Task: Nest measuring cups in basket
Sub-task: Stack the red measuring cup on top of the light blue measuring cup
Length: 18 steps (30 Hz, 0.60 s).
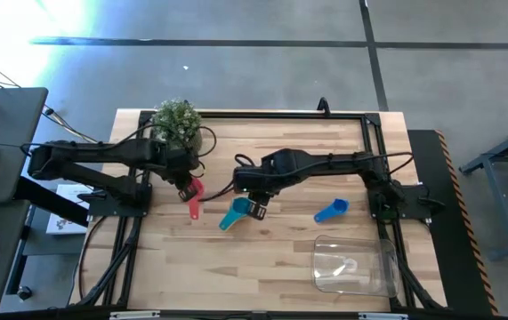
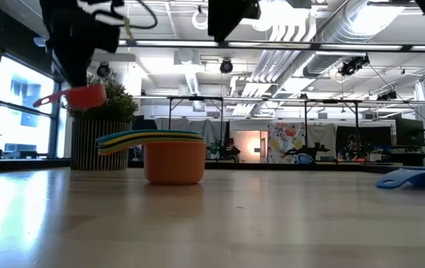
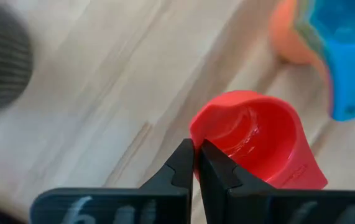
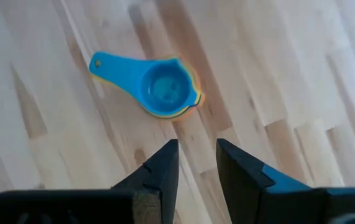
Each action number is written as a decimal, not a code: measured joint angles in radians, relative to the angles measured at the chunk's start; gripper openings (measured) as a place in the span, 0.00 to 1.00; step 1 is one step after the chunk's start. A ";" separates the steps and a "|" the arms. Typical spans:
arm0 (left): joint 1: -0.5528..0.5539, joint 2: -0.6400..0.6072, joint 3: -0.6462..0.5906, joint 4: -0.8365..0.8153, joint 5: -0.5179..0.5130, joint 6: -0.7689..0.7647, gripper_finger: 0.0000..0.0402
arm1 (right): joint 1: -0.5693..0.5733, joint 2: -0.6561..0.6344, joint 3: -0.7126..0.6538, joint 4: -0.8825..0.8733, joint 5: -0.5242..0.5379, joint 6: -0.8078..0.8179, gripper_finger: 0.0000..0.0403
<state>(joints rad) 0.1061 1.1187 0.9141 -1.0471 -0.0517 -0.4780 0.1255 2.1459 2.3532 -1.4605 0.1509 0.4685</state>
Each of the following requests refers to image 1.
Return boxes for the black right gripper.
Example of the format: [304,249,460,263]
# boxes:
[233,164,282,222]

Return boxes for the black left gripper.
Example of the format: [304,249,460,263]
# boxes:
[163,146,203,204]

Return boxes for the red measuring cup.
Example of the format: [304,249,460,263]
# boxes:
[187,177,206,221]

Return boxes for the teal measuring cup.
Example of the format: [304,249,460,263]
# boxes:
[218,196,255,233]

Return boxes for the blue measuring cup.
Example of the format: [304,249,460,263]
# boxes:
[313,197,351,224]

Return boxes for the clear plastic basket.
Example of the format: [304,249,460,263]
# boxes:
[310,234,402,298]

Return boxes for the potted plant striped pot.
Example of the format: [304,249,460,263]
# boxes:
[150,98,205,155]

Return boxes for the white booklet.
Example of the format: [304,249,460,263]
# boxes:
[45,183,93,236]

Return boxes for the black mat hazard stripe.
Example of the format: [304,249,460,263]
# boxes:
[407,129,500,317]

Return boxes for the black aluminium table frame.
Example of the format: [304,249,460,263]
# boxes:
[75,108,448,312]

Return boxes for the black clamp on frame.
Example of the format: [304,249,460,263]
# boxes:
[316,96,332,118]

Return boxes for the black floor cable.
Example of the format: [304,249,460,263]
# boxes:
[41,104,100,144]

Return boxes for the blue-grey table frame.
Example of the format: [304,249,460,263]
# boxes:
[458,116,508,262]

